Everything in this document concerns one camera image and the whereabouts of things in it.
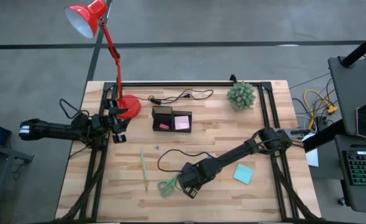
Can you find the teal sticky note pad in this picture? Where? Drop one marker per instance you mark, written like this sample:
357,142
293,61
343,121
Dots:
243,173

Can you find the pink sticky note pad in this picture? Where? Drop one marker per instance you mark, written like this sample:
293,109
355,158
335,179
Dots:
181,122

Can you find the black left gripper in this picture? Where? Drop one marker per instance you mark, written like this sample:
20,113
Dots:
108,123

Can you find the grey side desk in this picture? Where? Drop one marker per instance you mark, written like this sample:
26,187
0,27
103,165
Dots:
350,87

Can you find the pink eraser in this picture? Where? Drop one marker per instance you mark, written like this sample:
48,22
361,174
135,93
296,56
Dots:
164,126

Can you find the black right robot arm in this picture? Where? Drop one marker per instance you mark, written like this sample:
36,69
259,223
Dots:
232,154

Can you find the black diagonal pole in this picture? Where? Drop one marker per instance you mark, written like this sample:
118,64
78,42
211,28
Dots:
361,48

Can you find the white paper sheet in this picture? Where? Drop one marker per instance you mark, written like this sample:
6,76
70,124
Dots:
313,158

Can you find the black equipment stand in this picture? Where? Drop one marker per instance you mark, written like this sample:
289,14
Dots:
2,155

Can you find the black caster wheel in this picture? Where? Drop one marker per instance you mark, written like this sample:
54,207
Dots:
342,201

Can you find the backlit keyboard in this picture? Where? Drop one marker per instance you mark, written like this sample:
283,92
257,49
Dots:
363,169

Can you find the black aluminium table frame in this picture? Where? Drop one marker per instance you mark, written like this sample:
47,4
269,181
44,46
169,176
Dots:
185,84

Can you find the potted artificial green plant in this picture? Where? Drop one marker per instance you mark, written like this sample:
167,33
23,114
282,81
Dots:
241,95

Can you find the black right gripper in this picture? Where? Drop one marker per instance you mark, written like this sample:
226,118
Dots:
190,179

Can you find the red desk lamp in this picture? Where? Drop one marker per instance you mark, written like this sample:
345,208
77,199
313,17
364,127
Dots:
86,15

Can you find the black mesh desk organizer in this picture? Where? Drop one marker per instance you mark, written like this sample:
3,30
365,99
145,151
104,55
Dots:
158,113

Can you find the black diagonal beam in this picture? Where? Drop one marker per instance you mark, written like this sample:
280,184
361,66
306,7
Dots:
322,137

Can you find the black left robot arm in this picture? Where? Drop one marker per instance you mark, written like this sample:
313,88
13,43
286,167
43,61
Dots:
52,130

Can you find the small black clamp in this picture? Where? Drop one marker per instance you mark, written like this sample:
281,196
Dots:
232,77

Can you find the grey keyboard desk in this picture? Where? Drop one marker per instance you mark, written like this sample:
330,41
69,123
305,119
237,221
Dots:
347,199

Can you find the black smartphone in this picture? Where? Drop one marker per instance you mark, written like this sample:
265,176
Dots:
365,124

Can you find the green pencil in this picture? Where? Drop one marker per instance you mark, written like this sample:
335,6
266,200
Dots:
144,169

